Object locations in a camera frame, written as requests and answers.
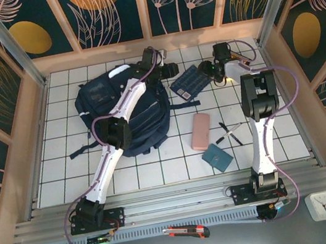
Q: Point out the black pen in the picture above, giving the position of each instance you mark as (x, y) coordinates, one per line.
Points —
(238, 140)

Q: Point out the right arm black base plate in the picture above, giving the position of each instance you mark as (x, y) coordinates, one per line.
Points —
(240, 193)

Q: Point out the black controller board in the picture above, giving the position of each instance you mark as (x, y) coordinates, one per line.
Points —
(271, 208)
(96, 240)

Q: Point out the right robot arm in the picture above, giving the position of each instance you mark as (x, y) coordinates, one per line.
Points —
(263, 149)

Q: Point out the navy patterned notebook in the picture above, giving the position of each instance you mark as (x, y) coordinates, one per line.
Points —
(189, 84)

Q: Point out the black charger box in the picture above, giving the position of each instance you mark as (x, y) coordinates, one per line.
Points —
(243, 59)

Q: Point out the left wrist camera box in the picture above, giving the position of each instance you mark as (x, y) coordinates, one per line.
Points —
(162, 54)

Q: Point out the orange black utility knife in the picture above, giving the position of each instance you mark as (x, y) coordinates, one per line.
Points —
(186, 232)

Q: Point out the white alarm clock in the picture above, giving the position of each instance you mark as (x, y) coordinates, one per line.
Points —
(322, 206)

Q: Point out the aluminium side rail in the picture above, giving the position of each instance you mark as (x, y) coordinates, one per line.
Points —
(43, 110)
(268, 60)

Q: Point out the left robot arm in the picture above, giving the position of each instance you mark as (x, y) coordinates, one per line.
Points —
(105, 172)

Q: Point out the aluminium mounting rail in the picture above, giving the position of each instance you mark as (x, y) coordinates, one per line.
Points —
(176, 201)

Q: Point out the navy blue backpack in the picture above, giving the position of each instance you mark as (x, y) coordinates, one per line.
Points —
(99, 98)

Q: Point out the teal leather wallet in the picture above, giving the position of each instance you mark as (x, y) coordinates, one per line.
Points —
(217, 158)

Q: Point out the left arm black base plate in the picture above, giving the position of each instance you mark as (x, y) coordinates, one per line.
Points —
(116, 217)

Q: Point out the pink glasses case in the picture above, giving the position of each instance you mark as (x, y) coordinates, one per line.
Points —
(200, 131)

